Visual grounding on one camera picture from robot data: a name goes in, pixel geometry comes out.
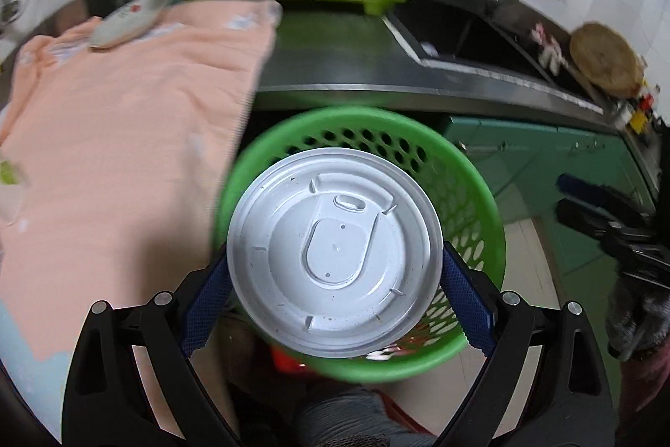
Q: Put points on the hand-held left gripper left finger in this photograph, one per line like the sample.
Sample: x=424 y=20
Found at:
x=207 y=305

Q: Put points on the round wooden cutting board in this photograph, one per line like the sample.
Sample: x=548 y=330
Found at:
x=607 y=59

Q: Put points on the person's left hand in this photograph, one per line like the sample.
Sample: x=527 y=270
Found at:
x=356 y=418

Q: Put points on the person's right hand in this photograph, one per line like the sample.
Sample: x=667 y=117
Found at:
x=641 y=321

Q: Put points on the peach printed towel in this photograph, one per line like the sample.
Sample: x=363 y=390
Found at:
x=131 y=122

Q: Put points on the steel sink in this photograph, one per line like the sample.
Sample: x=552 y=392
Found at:
x=471 y=44

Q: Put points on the white plate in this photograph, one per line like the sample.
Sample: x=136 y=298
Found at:
x=128 y=20

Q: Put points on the person's right forearm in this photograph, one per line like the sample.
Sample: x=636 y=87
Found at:
x=646 y=389

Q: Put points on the green perforated waste basket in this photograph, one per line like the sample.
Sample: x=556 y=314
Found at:
x=471 y=195

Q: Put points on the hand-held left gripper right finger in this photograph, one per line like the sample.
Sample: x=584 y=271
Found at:
x=468 y=305

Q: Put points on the green cabinet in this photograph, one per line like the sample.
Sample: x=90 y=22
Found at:
x=549 y=153

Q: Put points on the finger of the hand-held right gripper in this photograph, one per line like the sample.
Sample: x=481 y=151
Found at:
x=581 y=215
x=586 y=189

